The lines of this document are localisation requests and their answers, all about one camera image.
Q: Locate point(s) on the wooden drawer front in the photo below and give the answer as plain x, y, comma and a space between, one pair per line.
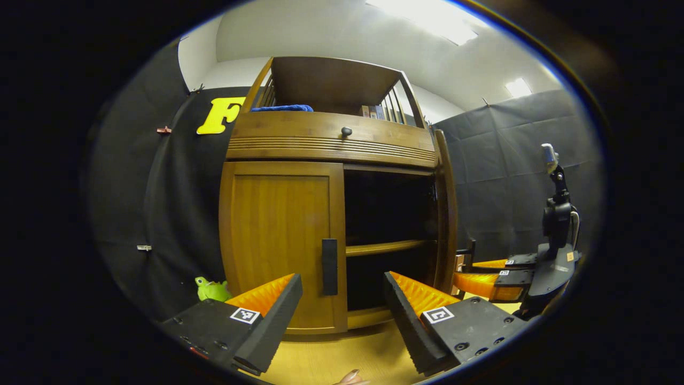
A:
299, 133

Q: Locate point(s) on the black clip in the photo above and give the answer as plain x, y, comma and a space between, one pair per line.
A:
197, 89

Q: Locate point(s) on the black drawer knob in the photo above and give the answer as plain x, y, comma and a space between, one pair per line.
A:
347, 131

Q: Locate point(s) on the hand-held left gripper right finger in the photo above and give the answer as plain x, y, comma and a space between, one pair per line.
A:
409, 326

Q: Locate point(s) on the small ceiling light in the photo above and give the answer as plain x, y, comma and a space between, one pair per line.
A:
518, 87

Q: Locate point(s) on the wooden shoe cabinet door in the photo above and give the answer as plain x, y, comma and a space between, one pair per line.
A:
278, 240
446, 214

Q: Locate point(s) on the large ceiling light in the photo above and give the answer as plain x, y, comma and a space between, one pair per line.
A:
427, 16

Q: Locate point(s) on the grey backdrop cloth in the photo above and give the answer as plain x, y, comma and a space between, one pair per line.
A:
497, 171

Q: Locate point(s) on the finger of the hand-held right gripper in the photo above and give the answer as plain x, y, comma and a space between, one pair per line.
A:
521, 261
515, 278

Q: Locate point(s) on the wooden double-door shoe cabinet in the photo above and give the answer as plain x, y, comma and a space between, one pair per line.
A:
331, 80

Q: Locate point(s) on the blue cloth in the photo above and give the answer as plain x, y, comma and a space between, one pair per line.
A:
282, 108

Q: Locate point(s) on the red clip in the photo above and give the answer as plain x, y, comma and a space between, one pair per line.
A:
164, 130

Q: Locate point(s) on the row of books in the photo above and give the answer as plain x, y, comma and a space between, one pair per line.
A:
377, 112

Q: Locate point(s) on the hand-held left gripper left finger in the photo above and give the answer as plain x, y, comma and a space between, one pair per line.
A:
272, 326

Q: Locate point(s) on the black backdrop cloth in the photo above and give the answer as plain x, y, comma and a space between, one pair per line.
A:
181, 203

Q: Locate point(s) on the green frog toy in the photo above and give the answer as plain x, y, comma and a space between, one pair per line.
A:
211, 290

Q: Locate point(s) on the white clip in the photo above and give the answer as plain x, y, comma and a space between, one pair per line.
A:
144, 248

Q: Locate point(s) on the wooden inner shelf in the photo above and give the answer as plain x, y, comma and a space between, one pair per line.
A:
385, 248

